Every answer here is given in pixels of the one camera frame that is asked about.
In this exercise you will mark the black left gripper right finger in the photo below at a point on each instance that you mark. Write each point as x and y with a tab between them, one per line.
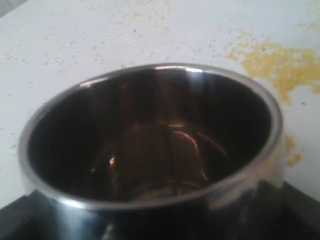
300	215

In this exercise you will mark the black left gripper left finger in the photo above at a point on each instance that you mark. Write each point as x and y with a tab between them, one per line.
26	218

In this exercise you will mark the stainless steel cup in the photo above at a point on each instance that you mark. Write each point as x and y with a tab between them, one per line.
156	152

